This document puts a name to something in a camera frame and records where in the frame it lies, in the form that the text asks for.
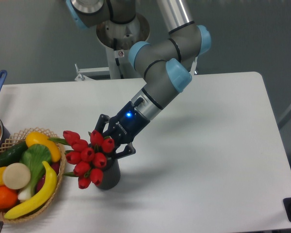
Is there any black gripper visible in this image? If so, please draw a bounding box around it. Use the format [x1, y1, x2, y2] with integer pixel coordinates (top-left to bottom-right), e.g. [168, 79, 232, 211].
[95, 101, 148, 160]

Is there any red tulip bouquet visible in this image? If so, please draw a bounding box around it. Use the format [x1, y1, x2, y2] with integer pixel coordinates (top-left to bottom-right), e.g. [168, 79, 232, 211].
[51, 130, 115, 189]

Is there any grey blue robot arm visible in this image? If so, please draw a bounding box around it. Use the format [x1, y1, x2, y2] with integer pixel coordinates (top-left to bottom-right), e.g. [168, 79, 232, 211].
[66, 0, 211, 160]

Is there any dark grey ribbed vase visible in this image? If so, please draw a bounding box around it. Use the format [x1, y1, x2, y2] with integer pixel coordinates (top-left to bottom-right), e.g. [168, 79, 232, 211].
[96, 159, 121, 190]

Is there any purple red vegetable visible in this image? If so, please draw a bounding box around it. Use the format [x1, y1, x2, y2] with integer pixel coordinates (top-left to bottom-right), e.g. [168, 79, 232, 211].
[35, 162, 60, 193]

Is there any yellow banana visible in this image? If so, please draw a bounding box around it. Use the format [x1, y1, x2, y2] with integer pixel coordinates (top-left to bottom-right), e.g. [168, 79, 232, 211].
[4, 161, 57, 219]

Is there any yellow squash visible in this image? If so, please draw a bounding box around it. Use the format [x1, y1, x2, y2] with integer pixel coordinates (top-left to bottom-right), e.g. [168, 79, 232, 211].
[25, 131, 61, 163]

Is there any green bok choy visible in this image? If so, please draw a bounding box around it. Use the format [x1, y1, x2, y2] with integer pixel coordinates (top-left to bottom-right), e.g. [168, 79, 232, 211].
[18, 144, 51, 202]

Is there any woven wicker basket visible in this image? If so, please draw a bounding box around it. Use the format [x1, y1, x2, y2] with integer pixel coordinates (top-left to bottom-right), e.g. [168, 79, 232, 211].
[0, 127, 66, 224]

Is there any green cucumber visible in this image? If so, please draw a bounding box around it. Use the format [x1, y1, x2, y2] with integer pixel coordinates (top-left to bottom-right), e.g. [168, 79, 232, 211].
[0, 141, 28, 167]

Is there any beige round disc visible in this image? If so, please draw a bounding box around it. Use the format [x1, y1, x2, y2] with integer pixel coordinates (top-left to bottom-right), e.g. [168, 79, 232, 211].
[2, 163, 31, 190]

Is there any orange fruit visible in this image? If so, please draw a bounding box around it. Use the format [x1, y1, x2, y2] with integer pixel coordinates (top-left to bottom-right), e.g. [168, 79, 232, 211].
[0, 186, 18, 210]

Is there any white metal base frame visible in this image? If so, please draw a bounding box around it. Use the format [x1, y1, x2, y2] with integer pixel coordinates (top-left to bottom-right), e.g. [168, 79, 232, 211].
[74, 57, 199, 82]

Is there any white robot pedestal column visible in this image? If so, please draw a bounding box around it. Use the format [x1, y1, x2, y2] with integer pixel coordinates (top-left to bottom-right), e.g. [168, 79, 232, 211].
[96, 13, 150, 79]

